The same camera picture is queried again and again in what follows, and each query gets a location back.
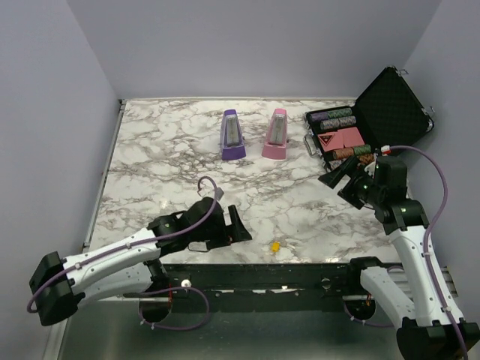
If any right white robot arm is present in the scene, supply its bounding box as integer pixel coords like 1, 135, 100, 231
319, 156, 479, 359

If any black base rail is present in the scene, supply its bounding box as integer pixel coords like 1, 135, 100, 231
139, 262, 378, 321

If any yellow-capped key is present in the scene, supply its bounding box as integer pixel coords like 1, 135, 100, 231
270, 241, 281, 254

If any black poker chip case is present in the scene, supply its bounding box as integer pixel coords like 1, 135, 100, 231
304, 67, 434, 172

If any red-backed card deck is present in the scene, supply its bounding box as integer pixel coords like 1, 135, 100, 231
317, 131, 344, 152

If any pink metronome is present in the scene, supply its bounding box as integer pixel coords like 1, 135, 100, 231
262, 108, 287, 161

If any pink card deck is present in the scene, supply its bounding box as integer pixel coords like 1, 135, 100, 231
338, 127, 365, 148

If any purple metronome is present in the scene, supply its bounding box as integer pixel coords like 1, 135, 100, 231
220, 109, 246, 161

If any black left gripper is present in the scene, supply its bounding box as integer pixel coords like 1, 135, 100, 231
190, 204, 251, 249

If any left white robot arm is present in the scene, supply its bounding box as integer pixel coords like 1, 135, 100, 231
27, 197, 252, 326

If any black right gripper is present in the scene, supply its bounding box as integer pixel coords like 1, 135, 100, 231
319, 153, 385, 209

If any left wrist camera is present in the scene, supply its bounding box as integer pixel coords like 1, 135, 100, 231
214, 187, 224, 201

